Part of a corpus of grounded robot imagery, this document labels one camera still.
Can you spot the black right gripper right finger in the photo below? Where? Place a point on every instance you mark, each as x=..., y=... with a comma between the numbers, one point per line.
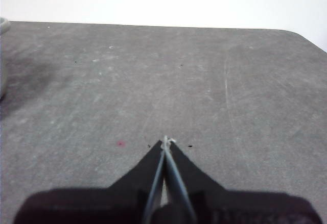
x=230, y=206

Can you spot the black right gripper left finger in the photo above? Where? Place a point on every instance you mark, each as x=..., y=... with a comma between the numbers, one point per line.
x=115, y=203

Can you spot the pale green electric cooking pot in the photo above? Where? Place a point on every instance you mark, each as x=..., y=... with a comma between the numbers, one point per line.
x=3, y=55

